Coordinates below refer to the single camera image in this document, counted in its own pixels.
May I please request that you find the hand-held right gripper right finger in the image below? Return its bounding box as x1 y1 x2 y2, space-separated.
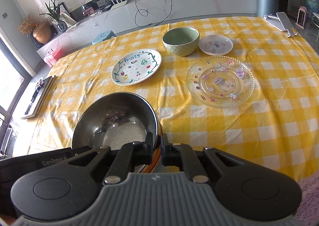
161 134 248 185

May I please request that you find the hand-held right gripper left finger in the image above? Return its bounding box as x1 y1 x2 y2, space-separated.
67 131 154 185

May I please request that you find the stainless steel bowl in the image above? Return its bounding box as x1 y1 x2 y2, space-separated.
71 92 165 174

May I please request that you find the white fruit-print plate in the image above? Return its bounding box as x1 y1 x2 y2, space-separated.
111 49 162 85

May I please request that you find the clear glass sticker plate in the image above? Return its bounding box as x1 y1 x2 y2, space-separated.
186 55 255 109

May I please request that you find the green ceramic bowl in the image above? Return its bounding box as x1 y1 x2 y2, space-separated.
162 27 200 57

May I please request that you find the small white sticker dish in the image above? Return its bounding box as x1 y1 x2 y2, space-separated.
199 35 234 56

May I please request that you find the dark flat tray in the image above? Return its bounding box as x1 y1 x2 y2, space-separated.
21 75 57 120

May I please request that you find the yellow checked tablecloth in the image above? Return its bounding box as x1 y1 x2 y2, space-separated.
25 15 319 184

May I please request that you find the pink storage box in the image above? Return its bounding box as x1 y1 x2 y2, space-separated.
43 47 62 67

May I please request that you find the light blue stool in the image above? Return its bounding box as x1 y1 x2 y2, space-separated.
92 31 116 46

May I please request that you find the orange vase with dried flowers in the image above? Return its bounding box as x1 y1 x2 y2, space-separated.
18 15 52 44

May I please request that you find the plant in glass vase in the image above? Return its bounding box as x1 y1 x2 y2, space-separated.
39 0 69 33

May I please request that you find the white marble TV cabinet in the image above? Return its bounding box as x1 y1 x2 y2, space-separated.
36 0 258 60

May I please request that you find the white phone stand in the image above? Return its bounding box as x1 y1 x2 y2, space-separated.
263 12 298 38

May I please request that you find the small white heater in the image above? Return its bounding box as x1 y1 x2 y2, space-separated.
295 6 315 28

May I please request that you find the white round stool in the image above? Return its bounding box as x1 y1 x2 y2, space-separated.
310 12 319 50

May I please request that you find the blue water bottle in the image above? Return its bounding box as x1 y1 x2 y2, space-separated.
305 0 319 15

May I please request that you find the black cable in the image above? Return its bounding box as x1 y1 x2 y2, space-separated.
134 0 173 26

